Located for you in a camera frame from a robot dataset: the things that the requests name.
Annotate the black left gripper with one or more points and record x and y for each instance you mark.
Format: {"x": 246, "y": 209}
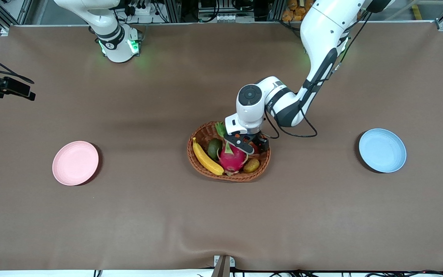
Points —
{"x": 260, "y": 141}

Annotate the yellow banana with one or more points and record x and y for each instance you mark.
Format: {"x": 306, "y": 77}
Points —
{"x": 206, "y": 159}

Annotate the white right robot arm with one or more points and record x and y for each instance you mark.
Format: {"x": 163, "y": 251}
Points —
{"x": 117, "y": 50}

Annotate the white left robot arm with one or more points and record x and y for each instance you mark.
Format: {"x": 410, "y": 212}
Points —
{"x": 321, "y": 30}

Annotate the pink dragon fruit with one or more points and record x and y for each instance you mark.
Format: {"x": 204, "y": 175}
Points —
{"x": 232, "y": 159}

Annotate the green avocado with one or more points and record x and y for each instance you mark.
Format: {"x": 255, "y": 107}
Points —
{"x": 214, "y": 148}

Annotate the brown wicker basket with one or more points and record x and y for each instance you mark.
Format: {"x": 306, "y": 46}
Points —
{"x": 206, "y": 132}

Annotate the brown tablecloth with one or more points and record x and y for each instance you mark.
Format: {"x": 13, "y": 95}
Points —
{"x": 221, "y": 215}

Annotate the pink plate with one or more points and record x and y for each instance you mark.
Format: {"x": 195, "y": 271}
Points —
{"x": 75, "y": 163}

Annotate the light blue plate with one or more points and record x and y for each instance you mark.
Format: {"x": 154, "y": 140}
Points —
{"x": 382, "y": 151}

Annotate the white connector box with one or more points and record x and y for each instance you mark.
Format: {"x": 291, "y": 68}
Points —
{"x": 235, "y": 18}

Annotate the bag of orange snacks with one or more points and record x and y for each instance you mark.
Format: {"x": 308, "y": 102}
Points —
{"x": 292, "y": 11}

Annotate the white power strip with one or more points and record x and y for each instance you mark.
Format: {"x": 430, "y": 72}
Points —
{"x": 142, "y": 10}

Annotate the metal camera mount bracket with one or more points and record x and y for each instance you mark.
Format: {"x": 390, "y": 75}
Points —
{"x": 223, "y": 267}

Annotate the black frame post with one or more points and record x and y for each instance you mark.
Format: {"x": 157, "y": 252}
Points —
{"x": 172, "y": 11}

